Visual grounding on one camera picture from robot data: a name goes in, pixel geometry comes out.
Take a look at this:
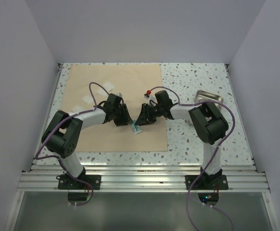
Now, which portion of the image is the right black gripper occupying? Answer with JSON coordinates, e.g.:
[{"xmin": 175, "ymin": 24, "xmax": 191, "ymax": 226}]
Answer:
[{"xmin": 135, "ymin": 103, "xmax": 164, "ymax": 126}]

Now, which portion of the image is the green white packet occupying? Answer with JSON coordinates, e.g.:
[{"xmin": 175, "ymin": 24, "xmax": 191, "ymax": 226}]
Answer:
[{"xmin": 130, "ymin": 120, "xmax": 142, "ymax": 135}]

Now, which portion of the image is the stainless steel tray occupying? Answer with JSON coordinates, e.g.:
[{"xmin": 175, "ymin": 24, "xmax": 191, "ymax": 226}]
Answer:
[{"xmin": 194, "ymin": 90, "xmax": 224, "ymax": 103}]

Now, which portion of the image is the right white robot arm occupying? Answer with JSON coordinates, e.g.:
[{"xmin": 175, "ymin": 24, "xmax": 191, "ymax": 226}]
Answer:
[{"xmin": 135, "ymin": 90, "xmax": 229, "ymax": 189}]

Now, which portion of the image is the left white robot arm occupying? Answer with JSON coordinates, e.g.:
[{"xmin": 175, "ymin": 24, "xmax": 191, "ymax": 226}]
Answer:
[{"xmin": 41, "ymin": 93, "xmax": 132, "ymax": 189}]

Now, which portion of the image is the beige cloth mat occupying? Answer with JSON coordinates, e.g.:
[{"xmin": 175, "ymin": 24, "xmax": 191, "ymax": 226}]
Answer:
[{"xmin": 60, "ymin": 64, "xmax": 167, "ymax": 152}]

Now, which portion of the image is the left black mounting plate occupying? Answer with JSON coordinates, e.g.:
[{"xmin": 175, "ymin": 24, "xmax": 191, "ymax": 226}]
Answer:
[{"xmin": 56, "ymin": 174, "xmax": 102, "ymax": 190}]

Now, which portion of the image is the black mounting plate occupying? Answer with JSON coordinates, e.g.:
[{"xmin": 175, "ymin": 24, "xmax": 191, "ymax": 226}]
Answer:
[
  {"xmin": 185, "ymin": 175, "xmax": 229, "ymax": 191},
  {"xmin": 56, "ymin": 174, "xmax": 102, "ymax": 190}
]

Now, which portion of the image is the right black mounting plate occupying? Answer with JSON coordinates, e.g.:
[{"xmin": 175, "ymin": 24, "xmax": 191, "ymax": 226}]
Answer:
[{"xmin": 185, "ymin": 175, "xmax": 229, "ymax": 191}]

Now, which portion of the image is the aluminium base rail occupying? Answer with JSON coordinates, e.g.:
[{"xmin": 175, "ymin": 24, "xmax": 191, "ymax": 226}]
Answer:
[{"xmin": 17, "ymin": 165, "xmax": 270, "ymax": 193}]

